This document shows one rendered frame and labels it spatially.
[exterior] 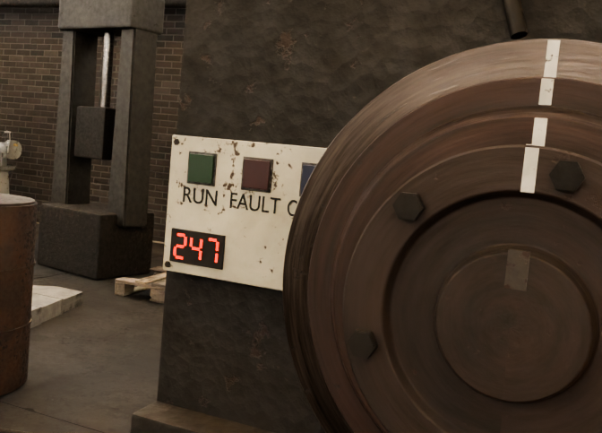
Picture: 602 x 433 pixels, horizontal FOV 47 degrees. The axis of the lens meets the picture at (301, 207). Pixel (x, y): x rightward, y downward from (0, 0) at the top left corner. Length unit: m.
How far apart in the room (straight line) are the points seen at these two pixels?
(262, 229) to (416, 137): 0.29
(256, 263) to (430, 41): 0.34
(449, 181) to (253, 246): 0.37
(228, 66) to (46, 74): 8.47
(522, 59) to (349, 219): 0.21
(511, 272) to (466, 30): 0.35
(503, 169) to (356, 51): 0.34
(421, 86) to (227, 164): 0.32
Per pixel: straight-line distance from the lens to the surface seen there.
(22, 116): 9.57
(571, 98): 0.62
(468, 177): 0.56
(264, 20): 0.90
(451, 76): 0.66
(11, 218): 3.32
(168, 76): 8.21
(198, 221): 0.91
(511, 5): 0.79
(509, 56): 0.65
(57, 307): 4.87
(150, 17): 6.12
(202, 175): 0.90
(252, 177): 0.86
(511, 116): 0.61
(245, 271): 0.88
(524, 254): 0.55
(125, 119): 5.97
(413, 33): 0.83
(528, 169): 0.55
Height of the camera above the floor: 1.24
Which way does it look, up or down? 5 degrees down
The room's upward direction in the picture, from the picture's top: 5 degrees clockwise
